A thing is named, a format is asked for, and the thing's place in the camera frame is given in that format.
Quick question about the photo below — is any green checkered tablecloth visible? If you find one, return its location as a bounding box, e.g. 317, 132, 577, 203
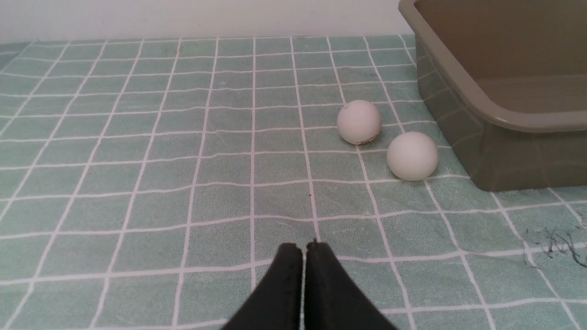
0, 35, 586, 330

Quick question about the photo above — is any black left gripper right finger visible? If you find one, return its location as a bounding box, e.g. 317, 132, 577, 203
304, 242, 397, 330

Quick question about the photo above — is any olive green plastic bin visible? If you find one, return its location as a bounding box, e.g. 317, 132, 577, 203
398, 0, 586, 192

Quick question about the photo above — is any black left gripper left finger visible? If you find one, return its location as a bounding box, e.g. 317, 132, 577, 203
222, 243, 303, 330

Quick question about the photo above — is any scuffed white table-tennis ball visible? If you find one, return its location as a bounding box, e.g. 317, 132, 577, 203
336, 100, 383, 145

